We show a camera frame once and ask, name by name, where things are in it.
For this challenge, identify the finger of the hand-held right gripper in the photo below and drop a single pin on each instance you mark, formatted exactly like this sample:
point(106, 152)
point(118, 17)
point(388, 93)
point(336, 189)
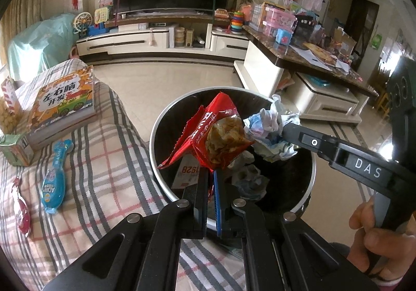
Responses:
point(308, 140)

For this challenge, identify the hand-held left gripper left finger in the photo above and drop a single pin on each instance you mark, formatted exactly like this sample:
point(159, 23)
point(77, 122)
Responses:
point(200, 203)

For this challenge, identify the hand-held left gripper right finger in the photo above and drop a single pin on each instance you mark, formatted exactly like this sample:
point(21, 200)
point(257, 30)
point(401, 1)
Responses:
point(218, 209)

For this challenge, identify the paper ball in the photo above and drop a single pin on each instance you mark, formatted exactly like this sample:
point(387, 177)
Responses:
point(266, 125)
point(250, 180)

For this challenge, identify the white trash bin black liner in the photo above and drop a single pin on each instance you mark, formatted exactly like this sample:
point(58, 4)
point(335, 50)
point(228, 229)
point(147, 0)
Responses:
point(286, 180)

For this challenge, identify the red snack packet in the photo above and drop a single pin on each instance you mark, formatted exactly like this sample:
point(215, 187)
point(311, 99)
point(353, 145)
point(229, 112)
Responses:
point(201, 134)

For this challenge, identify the person's right hand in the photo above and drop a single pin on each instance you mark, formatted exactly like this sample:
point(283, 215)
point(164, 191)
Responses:
point(383, 245)

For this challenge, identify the marble-top side cabinet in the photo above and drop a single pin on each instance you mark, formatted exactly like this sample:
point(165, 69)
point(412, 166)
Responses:
point(263, 66)

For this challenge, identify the plaid blanket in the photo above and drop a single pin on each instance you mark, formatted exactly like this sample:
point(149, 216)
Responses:
point(107, 154)

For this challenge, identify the cardboard box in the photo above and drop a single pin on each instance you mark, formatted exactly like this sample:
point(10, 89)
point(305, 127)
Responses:
point(344, 40)

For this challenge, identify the pink toy box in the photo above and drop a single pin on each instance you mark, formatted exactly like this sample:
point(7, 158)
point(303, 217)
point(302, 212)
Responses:
point(279, 22)

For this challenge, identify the dark wooden door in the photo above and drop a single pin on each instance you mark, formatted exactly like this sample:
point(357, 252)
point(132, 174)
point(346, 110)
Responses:
point(364, 30)

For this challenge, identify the rainbow stacking rings toy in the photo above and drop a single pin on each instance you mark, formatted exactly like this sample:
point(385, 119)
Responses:
point(236, 22)

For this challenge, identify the blue toothbrush packet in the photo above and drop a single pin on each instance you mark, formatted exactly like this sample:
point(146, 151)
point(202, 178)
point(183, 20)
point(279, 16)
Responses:
point(53, 187)

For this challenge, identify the orange children's book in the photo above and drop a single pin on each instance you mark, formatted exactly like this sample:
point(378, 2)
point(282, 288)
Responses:
point(61, 99)

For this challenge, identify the white TV cabinet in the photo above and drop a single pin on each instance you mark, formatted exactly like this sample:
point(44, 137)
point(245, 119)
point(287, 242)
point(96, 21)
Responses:
point(130, 42)

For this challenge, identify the pink packet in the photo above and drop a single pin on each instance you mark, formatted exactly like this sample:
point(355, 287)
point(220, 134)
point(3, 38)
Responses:
point(22, 216)

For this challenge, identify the green carton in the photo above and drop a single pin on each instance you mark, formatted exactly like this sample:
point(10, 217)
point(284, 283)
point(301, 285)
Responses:
point(16, 151)

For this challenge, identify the blue toy vehicle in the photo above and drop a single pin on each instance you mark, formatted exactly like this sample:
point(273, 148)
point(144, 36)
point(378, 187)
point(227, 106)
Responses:
point(96, 30)

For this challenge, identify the toy telephone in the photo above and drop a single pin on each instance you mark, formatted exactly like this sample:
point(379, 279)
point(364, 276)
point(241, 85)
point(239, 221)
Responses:
point(102, 15)

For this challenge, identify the popcorn snack jar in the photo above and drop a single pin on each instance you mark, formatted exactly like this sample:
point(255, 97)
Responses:
point(9, 108)

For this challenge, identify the toy ferris wheel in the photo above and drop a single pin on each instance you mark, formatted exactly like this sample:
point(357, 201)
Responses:
point(81, 24)

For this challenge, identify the teal cloth cover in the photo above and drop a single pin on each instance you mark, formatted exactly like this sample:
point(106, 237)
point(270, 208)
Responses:
point(39, 43)

